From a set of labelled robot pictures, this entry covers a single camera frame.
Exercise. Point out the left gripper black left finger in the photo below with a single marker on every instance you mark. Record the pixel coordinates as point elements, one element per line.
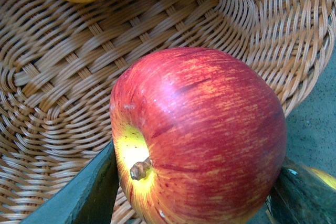
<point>88,198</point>

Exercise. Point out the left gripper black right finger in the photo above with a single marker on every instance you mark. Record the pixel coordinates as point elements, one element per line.
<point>300,196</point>

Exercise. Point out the yellow banana straight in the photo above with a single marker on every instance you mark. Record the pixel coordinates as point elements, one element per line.
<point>327,178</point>

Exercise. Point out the dark red apple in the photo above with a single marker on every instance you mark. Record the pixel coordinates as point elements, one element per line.
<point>199,137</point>

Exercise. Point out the left wicker basket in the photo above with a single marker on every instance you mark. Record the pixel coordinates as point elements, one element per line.
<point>59,61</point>

